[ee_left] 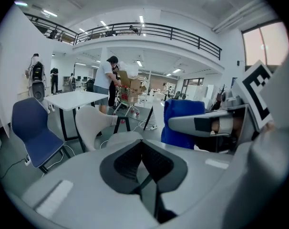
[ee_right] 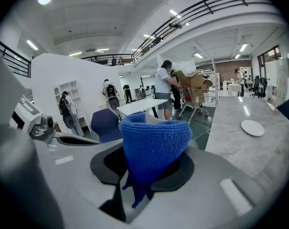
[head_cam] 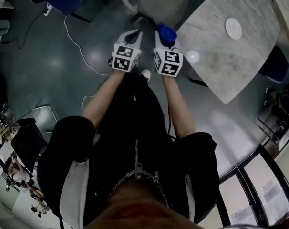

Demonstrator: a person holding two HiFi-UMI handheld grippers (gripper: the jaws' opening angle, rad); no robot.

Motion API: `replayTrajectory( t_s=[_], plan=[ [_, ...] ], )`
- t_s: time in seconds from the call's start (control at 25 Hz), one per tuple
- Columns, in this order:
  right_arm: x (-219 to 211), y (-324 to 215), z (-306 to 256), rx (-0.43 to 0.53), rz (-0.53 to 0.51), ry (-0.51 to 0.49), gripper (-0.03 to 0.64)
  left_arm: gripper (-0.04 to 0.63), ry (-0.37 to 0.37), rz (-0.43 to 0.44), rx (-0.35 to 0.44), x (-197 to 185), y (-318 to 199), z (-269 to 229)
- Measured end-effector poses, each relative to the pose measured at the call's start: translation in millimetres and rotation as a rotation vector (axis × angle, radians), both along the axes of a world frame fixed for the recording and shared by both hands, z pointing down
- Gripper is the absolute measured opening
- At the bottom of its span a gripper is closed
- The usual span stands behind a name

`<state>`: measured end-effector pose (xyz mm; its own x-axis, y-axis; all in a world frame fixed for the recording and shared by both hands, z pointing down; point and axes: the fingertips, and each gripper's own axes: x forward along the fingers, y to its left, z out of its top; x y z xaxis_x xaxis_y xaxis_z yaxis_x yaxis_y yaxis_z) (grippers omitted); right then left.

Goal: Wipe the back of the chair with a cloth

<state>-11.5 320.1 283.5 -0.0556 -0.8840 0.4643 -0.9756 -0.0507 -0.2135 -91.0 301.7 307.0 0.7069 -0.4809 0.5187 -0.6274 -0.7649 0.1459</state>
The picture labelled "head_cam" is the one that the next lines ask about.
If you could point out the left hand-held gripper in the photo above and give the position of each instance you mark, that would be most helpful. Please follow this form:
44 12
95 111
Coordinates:
124 58

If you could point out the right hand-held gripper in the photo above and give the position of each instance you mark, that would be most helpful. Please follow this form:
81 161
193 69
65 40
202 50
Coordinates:
168 62

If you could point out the blue cloth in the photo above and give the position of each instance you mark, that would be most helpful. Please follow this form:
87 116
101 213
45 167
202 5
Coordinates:
168 33

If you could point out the grey shell chair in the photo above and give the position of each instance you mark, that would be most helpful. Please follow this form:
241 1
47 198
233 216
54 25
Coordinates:
163 3

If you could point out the person's left forearm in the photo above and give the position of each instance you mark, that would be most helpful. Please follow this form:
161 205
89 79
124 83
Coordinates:
101 104

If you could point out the person's right forearm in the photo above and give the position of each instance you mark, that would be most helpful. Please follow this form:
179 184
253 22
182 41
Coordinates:
180 108

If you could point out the black office chair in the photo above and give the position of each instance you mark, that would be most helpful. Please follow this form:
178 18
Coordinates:
27 144

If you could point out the person's right white shoe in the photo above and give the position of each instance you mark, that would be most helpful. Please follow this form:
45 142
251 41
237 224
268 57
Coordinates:
145 74

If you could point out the grey marble table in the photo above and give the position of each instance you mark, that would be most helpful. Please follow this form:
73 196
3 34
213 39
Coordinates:
218 61

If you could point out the white plate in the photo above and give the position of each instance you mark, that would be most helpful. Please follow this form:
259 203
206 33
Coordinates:
233 28

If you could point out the person's black trousers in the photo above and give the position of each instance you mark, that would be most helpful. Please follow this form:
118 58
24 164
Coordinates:
135 108

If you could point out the white power strip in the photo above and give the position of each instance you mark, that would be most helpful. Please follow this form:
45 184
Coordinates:
47 9

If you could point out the person's black top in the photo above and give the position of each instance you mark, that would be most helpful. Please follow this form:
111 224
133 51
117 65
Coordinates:
70 139

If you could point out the person's white vest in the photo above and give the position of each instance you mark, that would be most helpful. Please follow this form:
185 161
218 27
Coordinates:
73 187

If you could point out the black framed glass door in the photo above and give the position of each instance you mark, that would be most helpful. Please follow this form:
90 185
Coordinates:
254 187

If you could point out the person's chin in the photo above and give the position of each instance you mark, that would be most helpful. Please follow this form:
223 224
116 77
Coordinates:
139 213

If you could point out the chrome tube floor frame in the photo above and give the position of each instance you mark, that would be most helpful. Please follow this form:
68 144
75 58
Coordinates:
54 118

